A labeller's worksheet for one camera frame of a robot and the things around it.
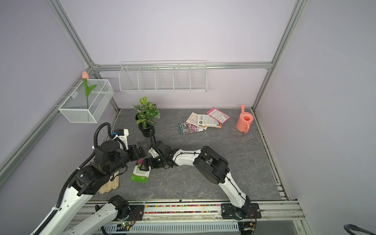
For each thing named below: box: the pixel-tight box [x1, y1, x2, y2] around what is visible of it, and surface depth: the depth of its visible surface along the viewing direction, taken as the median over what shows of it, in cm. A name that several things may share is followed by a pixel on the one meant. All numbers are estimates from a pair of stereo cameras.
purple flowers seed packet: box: [179, 122, 204, 136], surface depth 110 cm
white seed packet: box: [185, 112, 208, 131], surface depth 114 cm
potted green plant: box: [132, 96, 161, 138], surface depth 88 cm
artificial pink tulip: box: [81, 70, 98, 110], surface depth 85 cm
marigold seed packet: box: [197, 114, 220, 126], surface depth 114 cm
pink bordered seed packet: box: [205, 107, 231, 124], surface depth 118 cm
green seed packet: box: [130, 158, 152, 184], surface depth 87 cm
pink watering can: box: [235, 104, 255, 134], surface depth 102 cm
